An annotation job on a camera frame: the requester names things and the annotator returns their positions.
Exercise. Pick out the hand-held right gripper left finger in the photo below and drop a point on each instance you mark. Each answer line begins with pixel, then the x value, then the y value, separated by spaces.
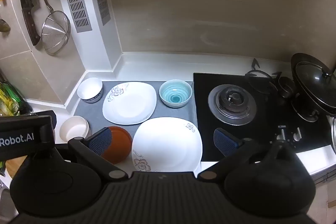
pixel 101 141

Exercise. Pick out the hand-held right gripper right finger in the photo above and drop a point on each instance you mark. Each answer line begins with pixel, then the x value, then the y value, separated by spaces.
pixel 225 141

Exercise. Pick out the cream plastic bowl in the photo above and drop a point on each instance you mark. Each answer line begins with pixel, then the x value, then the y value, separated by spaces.
pixel 73 128

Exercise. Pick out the white bowl with blue pattern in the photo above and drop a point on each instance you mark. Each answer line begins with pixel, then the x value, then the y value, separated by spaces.
pixel 89 88

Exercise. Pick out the wooden cutting board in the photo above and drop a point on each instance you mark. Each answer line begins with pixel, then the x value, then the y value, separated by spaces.
pixel 14 166

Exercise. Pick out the green plastic bag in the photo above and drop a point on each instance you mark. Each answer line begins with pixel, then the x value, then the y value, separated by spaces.
pixel 11 100

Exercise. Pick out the round metal stove burner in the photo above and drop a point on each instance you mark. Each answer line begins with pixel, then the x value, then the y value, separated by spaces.
pixel 232 104

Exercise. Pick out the black glass gas stove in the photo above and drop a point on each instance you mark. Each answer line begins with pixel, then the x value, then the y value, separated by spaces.
pixel 262 119

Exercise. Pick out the grey counter mat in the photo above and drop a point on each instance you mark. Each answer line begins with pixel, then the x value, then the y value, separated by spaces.
pixel 190 112

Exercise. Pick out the small square floral plate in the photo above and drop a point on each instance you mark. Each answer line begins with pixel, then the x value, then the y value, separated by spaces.
pixel 130 103

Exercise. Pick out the large square floral plate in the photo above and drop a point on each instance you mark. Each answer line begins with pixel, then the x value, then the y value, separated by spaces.
pixel 165 142

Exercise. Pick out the teal striped bowl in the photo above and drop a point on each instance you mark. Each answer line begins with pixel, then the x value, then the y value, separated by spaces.
pixel 175 94

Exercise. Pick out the black iron pan support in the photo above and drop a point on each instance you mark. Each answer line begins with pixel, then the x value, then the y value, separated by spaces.
pixel 260 79

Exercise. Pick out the small dark metal cup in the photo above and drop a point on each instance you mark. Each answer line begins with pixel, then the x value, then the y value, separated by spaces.
pixel 286 86

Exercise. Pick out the black wok with glass lid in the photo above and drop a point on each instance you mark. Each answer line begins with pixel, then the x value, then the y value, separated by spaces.
pixel 313 82

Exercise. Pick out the metal mesh strainer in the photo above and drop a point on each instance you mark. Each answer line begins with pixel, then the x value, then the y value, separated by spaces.
pixel 55 32

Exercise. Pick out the steel pot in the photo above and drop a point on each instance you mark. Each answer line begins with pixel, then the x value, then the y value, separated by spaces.
pixel 334 134

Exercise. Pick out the hanging metal ladle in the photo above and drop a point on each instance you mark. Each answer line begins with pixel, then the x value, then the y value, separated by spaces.
pixel 4 26

